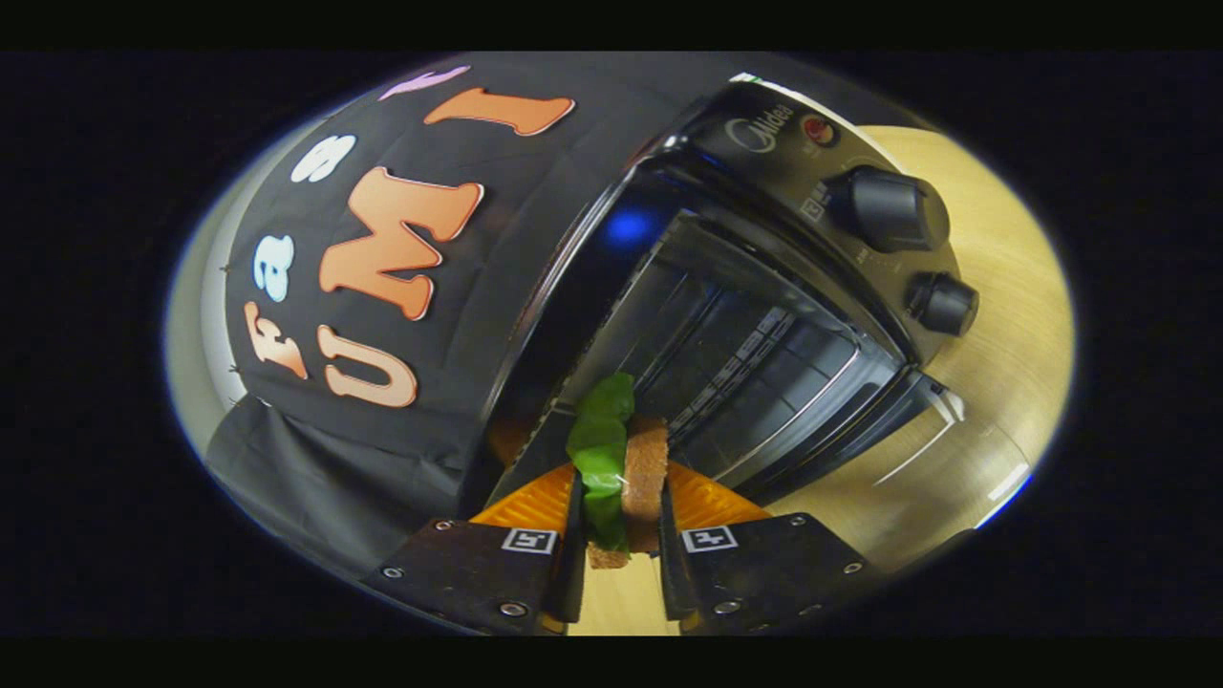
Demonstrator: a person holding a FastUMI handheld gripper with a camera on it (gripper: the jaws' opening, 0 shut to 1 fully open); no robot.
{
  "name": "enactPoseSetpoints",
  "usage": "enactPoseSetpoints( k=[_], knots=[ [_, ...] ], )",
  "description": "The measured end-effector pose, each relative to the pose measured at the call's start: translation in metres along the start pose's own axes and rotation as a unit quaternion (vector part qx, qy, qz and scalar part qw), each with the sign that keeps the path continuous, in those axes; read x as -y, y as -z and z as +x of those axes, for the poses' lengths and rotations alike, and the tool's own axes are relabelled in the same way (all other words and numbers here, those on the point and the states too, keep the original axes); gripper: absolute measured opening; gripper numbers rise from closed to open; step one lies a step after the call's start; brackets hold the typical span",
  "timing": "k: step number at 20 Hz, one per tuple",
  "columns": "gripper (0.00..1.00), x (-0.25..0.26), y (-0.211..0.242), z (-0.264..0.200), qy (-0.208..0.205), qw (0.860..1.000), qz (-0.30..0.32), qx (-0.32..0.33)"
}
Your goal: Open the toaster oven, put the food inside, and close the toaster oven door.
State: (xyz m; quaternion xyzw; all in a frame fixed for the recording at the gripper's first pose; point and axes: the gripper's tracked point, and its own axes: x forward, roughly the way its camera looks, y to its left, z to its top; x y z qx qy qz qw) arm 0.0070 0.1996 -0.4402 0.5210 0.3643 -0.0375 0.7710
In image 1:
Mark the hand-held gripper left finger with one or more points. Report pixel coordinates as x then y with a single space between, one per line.
571 573

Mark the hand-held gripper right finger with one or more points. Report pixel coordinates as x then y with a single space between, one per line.
672 573

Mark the lettuce sandwich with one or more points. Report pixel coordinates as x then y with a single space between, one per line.
602 459

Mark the black toaster oven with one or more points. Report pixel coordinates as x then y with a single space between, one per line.
889 210

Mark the black backdrop cloth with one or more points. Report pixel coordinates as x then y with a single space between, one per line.
535 191

